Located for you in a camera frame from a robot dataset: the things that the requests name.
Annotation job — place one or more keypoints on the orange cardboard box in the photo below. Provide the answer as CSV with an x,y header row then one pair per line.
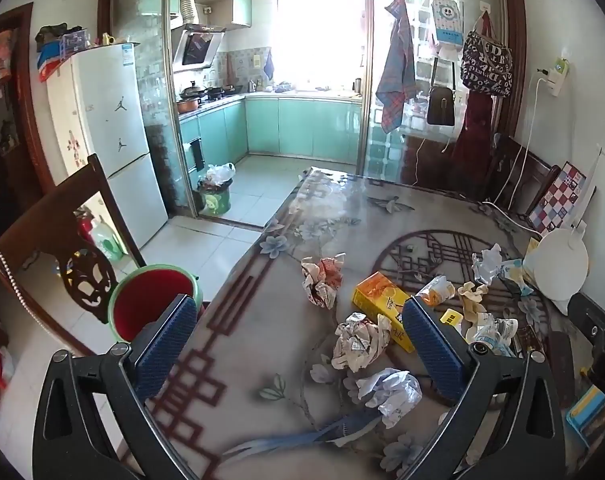
x,y
377,297

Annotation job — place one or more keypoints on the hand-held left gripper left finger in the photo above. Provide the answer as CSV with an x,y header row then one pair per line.
x,y
165,347

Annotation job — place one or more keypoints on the blue-and-white hanging paper bag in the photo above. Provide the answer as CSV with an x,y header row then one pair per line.
x,y
447,22

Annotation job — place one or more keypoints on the small yellow box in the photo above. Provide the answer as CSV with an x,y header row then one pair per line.
x,y
451,317

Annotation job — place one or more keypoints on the teal kitchen base cabinets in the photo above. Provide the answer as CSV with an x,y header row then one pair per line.
x,y
302,125

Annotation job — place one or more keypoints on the crumpled clear plastic wrapper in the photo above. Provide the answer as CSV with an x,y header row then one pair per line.
x,y
487,262

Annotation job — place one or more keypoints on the clutter on refrigerator top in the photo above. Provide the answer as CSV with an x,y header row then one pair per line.
x,y
62,42

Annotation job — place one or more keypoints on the black hanging shoulder bag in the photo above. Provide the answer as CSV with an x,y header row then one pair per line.
x,y
440,105

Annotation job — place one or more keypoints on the crumpled printed paper ball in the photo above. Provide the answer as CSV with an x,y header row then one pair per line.
x,y
357,342

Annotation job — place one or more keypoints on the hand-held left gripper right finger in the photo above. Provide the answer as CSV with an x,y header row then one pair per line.
x,y
432,352

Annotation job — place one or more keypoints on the black-and-white patterned tote bag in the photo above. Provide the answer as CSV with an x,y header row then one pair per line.
x,y
486,67

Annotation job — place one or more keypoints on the dark red hanging garment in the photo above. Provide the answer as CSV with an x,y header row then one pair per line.
x,y
475,135

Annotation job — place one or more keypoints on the crumpled red-and-white wrapper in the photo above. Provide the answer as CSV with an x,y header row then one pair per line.
x,y
325,280

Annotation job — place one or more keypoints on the red bucket with green rim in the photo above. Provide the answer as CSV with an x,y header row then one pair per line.
x,y
147,302

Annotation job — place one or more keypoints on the teal upper kitchen cabinets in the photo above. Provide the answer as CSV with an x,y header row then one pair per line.
x,y
222,2

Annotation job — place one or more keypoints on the cooking pots on stove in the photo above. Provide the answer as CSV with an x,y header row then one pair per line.
x,y
202,94

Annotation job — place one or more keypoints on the carved wooden chair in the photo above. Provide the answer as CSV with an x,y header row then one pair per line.
x,y
42,240

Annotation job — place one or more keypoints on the green floor bin with bag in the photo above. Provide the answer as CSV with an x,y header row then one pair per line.
x,y
216,195

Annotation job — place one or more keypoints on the blue book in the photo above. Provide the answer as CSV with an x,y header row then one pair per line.
x,y
592,415

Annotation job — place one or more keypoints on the brown cigarette box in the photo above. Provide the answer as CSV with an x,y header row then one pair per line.
x,y
529,341

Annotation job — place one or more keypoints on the clear plastic bottle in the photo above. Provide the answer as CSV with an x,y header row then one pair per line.
x,y
492,332

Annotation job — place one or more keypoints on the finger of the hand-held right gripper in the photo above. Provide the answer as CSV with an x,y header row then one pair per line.
x,y
589,312

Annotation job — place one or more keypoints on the crumpled white-blue paper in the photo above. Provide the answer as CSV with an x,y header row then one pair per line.
x,y
392,395

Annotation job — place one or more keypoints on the crumpled orange snack packet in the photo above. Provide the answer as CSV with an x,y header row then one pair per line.
x,y
435,291

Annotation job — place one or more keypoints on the floral tablecloth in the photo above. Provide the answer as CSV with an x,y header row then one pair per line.
x,y
292,320

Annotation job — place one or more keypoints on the dark wooden chair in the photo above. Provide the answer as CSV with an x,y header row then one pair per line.
x,y
522,175

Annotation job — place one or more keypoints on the white wall socket with charger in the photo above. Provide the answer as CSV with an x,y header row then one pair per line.
x,y
554,77

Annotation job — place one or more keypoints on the red-and-white checkered board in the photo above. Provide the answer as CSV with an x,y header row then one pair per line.
x,y
557,200

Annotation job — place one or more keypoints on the white refrigerator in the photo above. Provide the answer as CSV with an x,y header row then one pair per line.
x,y
107,135

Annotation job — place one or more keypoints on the blue-and-white packet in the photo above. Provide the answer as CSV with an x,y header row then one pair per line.
x,y
514,275

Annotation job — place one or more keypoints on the crumpled beige tissue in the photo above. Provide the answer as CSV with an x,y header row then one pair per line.
x,y
472,300

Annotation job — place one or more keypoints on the plaid hanging cloth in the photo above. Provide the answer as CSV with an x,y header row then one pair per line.
x,y
396,75

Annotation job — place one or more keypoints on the range hood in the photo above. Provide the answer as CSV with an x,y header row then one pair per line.
x,y
197,47

